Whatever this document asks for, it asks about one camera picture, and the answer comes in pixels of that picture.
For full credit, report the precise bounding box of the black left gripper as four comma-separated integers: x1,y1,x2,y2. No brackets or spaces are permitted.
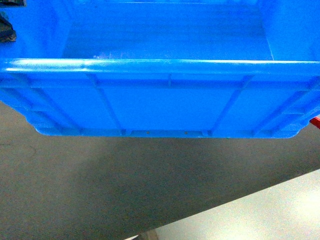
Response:
0,0,27,43

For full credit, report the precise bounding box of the large blue plastic crate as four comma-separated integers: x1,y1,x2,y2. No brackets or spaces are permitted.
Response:
0,0,320,139

